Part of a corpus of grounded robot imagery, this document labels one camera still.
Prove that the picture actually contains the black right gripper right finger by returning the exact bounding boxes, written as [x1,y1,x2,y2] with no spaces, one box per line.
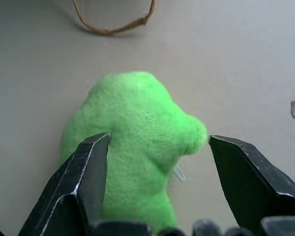
[209,134,295,236]

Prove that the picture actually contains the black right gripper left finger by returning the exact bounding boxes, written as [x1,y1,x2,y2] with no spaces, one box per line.
[17,132,111,236]

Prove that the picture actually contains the green plush toy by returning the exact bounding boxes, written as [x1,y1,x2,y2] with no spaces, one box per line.
[59,71,208,235]

